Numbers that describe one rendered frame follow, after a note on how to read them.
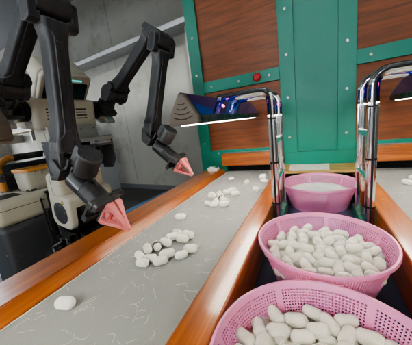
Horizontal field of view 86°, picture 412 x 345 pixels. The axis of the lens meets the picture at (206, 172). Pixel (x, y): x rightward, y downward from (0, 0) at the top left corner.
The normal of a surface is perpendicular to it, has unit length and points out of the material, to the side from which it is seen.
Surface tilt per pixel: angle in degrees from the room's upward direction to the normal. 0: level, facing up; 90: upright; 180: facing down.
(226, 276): 0
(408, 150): 90
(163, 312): 0
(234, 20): 90
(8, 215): 90
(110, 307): 0
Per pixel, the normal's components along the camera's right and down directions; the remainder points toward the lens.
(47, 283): 0.55, -0.69
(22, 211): 0.86, 0.00
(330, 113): -0.42, 0.24
